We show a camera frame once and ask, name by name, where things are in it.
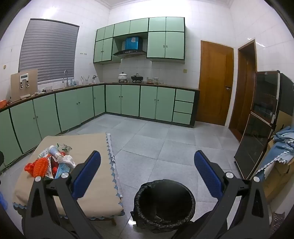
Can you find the green cabinet drawer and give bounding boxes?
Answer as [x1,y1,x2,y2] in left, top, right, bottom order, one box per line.
[172,112,192,124]
[175,89,195,103]
[174,101,194,115]

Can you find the white tissue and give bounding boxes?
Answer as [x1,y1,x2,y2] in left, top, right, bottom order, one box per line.
[57,155,76,168]

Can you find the grey perforated panel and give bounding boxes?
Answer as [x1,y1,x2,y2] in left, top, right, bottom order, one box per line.
[272,211,286,231]

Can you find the blue box on hood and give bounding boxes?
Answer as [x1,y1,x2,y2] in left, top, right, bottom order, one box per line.
[112,35,147,58]

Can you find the black glass-door cabinet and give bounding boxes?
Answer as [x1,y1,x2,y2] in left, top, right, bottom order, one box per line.
[234,70,294,180]

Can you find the white printed wrapper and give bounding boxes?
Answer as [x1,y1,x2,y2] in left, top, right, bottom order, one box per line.
[35,148,50,160]

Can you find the grey window blind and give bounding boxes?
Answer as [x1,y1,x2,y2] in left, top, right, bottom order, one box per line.
[18,19,80,84]

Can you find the closed wooden door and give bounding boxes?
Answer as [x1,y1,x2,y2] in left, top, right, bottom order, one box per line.
[195,40,234,126]

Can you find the wooden door in dark frame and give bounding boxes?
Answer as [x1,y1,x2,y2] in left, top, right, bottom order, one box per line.
[228,39,257,143]

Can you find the red packet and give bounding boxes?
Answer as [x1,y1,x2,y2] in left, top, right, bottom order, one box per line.
[49,157,58,179]

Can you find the table with beige cloth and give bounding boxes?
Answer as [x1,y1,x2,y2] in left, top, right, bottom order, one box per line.
[12,133,126,221]

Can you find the green wall cabinets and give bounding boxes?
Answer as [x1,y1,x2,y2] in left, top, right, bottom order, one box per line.
[93,17,185,65]

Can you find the green base cabinets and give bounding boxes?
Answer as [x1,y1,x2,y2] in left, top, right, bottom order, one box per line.
[0,83,200,172]

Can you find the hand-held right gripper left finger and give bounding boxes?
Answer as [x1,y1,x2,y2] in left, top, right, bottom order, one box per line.
[25,150,103,239]

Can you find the clear plastic bag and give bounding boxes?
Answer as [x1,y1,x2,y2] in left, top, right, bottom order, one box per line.
[57,143,73,153]

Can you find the cardboard box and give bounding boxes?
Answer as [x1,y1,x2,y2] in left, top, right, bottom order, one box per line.
[262,138,294,207]

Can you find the light blue scalloped cloth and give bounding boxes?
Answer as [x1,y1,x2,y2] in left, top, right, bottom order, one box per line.
[256,126,294,180]

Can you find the round bin with black liner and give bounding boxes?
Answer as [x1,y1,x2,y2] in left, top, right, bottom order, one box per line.
[130,179,196,231]

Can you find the light blue packet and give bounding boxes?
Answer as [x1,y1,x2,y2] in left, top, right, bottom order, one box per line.
[54,164,70,179]

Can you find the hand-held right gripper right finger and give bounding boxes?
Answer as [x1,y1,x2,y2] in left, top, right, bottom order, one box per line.
[194,150,273,239]

